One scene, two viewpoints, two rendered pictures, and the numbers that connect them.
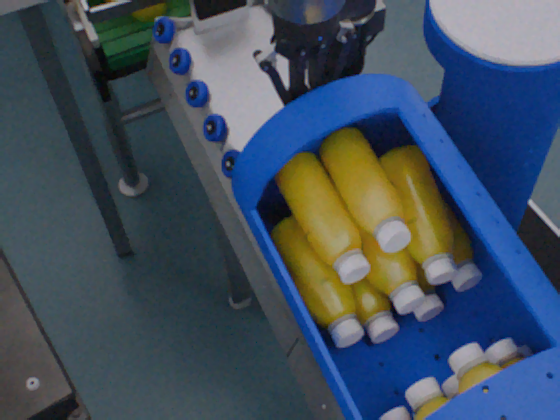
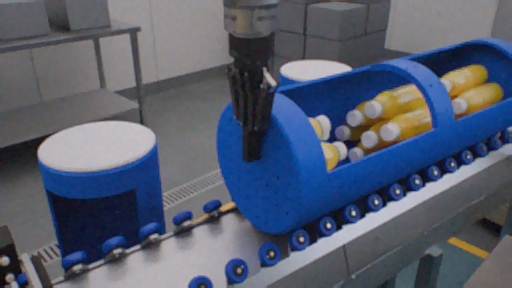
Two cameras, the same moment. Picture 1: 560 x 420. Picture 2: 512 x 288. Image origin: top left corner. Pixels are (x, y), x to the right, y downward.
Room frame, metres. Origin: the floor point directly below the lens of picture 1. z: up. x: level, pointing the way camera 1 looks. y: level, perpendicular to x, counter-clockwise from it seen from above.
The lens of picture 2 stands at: (0.75, 0.80, 1.51)
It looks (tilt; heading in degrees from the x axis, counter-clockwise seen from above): 26 degrees down; 263
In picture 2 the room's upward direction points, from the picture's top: straight up
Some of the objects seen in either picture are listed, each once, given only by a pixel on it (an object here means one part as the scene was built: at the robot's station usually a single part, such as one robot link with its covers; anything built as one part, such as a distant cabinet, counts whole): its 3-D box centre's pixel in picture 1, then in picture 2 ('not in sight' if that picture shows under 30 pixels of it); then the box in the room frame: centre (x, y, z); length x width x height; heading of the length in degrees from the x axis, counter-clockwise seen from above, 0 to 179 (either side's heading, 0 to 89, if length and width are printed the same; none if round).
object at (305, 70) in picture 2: not in sight; (316, 70); (0.32, -0.83, 1.03); 0.28 x 0.28 x 0.01
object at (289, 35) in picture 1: (305, 27); (250, 60); (0.67, 0.06, 1.32); 0.08 x 0.07 x 0.09; 120
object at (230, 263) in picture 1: (230, 241); not in sight; (0.93, 0.27, 0.31); 0.06 x 0.06 x 0.63; 30
